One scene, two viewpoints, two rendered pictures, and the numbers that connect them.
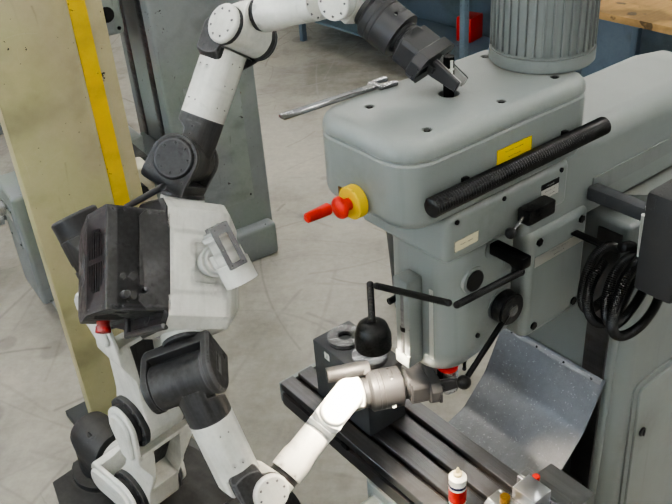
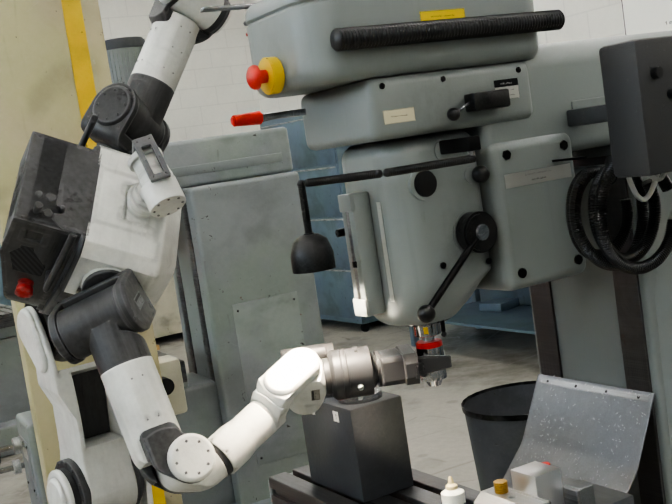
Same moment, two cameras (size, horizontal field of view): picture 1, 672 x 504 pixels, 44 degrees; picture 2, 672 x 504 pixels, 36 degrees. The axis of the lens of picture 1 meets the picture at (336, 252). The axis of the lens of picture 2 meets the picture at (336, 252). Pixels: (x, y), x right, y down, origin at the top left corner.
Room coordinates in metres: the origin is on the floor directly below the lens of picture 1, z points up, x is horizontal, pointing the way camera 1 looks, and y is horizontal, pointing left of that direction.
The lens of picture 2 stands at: (-0.43, -0.30, 1.63)
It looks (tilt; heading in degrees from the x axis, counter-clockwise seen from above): 6 degrees down; 7
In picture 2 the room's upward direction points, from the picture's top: 9 degrees counter-clockwise
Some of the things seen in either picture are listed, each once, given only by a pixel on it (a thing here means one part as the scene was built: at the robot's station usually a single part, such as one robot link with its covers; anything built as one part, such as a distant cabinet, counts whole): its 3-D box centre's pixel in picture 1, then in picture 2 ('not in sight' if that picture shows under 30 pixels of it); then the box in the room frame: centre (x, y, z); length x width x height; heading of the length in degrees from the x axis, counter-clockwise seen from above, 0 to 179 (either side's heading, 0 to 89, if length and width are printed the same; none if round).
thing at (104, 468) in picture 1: (139, 471); not in sight; (1.72, 0.62, 0.68); 0.21 x 0.20 x 0.13; 45
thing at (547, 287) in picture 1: (512, 252); (500, 211); (1.51, -0.38, 1.47); 0.24 x 0.19 x 0.26; 36
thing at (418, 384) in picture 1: (407, 384); (381, 369); (1.38, -0.13, 1.23); 0.13 x 0.12 x 0.10; 11
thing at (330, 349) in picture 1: (358, 375); (353, 436); (1.64, -0.03, 1.04); 0.22 x 0.12 x 0.20; 36
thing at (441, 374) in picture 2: (447, 377); (431, 362); (1.40, -0.22, 1.23); 0.05 x 0.05 x 0.06
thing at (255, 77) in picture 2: (342, 206); (258, 77); (1.25, -0.02, 1.76); 0.04 x 0.03 x 0.04; 36
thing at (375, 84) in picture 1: (338, 97); (266, 4); (1.41, -0.03, 1.89); 0.24 x 0.04 x 0.01; 123
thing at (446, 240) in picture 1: (464, 189); (416, 106); (1.42, -0.26, 1.68); 0.34 x 0.24 x 0.10; 126
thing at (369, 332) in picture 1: (372, 332); (311, 251); (1.27, -0.06, 1.47); 0.07 x 0.07 x 0.06
